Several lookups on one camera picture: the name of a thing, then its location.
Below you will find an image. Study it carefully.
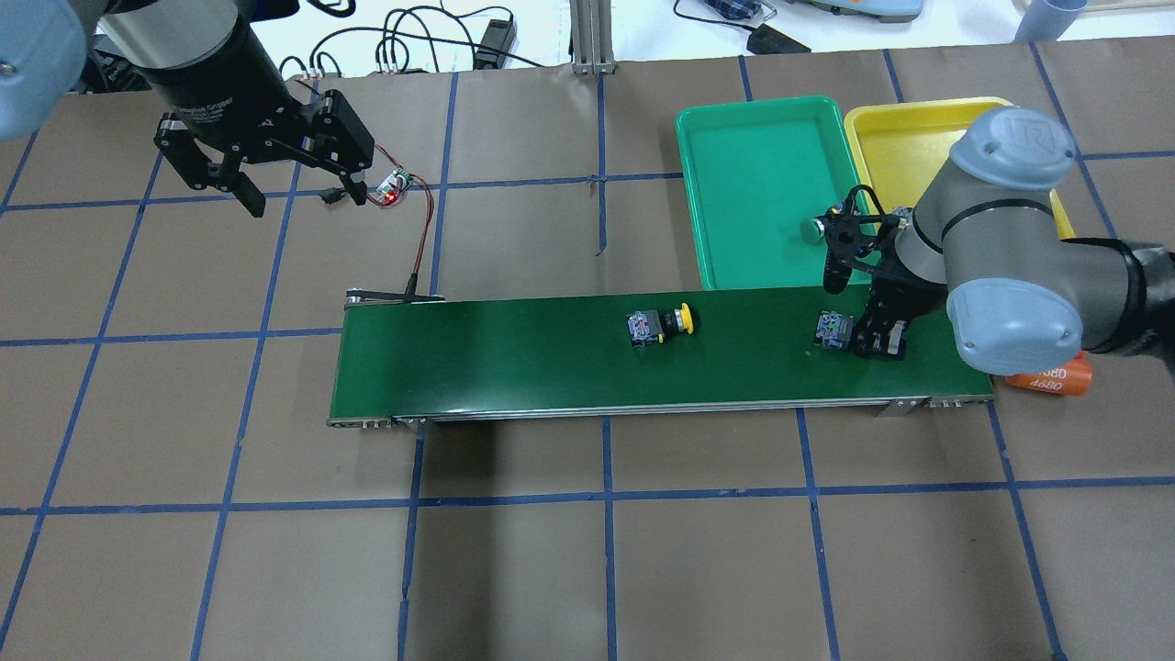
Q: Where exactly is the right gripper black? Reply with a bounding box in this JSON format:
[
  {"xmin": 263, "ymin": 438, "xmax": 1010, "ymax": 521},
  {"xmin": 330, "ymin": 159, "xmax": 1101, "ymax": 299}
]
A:
[{"xmin": 820, "ymin": 207, "xmax": 946, "ymax": 360}]

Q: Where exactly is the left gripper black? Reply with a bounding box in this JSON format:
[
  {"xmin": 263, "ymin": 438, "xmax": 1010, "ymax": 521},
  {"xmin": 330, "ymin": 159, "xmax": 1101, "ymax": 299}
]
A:
[{"xmin": 137, "ymin": 18, "xmax": 375, "ymax": 218}]

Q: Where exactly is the green push button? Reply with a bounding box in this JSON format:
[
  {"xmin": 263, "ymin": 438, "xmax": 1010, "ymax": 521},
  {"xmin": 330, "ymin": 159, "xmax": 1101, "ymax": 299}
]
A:
[
  {"xmin": 799, "ymin": 216, "xmax": 826, "ymax": 244},
  {"xmin": 811, "ymin": 310, "xmax": 857, "ymax": 352}
]

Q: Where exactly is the orange cylinder with label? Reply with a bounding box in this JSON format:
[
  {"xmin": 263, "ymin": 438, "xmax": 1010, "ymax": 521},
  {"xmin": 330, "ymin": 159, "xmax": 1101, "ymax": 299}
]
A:
[{"xmin": 1003, "ymin": 355, "xmax": 1092, "ymax": 397}]

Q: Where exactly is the yellow push button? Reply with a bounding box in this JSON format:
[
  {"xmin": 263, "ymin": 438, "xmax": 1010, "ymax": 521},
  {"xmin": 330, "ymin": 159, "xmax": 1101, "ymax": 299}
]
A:
[{"xmin": 626, "ymin": 302, "xmax": 697, "ymax": 348}]

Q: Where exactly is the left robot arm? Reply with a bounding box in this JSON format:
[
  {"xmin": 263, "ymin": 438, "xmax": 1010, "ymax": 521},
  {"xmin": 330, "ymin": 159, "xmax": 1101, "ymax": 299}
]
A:
[{"xmin": 1, "ymin": 1, "xmax": 376, "ymax": 218}]

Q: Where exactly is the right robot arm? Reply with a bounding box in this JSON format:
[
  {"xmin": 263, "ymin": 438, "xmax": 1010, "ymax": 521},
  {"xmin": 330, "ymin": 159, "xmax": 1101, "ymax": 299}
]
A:
[{"xmin": 807, "ymin": 106, "xmax": 1174, "ymax": 375}]

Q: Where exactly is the small red led board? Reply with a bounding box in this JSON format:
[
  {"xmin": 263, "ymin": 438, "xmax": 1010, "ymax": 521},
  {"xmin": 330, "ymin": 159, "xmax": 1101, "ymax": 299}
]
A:
[{"xmin": 370, "ymin": 168, "xmax": 414, "ymax": 207}]

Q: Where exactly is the green conveyor belt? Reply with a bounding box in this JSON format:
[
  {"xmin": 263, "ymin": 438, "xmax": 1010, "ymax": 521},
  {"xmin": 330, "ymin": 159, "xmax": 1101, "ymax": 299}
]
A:
[{"xmin": 327, "ymin": 285, "xmax": 995, "ymax": 429}]

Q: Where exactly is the yellow plastic tray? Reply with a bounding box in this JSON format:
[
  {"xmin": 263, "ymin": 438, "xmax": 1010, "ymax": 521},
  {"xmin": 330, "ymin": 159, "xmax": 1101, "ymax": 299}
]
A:
[{"xmin": 842, "ymin": 97, "xmax": 1077, "ymax": 240}]

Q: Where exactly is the green plastic tray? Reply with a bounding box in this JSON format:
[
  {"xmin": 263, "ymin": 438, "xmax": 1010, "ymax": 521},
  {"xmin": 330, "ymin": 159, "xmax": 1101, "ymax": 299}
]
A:
[{"xmin": 676, "ymin": 95, "xmax": 859, "ymax": 290}]

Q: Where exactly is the black power adapter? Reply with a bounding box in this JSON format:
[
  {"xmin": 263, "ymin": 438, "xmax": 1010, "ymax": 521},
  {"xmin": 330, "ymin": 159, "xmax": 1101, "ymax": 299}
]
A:
[{"xmin": 746, "ymin": 23, "xmax": 811, "ymax": 55}]

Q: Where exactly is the blue plaid umbrella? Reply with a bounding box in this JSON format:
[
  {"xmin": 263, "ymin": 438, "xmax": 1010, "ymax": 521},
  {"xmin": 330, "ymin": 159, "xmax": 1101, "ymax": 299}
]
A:
[{"xmin": 705, "ymin": 0, "xmax": 764, "ymax": 21}]

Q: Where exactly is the red black wire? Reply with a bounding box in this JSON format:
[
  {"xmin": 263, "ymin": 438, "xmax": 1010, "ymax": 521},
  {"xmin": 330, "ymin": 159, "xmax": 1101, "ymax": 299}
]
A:
[{"xmin": 296, "ymin": 77, "xmax": 447, "ymax": 301}]

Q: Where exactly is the aluminium frame post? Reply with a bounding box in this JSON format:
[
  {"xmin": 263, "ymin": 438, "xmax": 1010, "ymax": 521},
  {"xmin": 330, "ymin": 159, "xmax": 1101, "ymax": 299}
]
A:
[{"xmin": 569, "ymin": 0, "xmax": 617, "ymax": 77}]

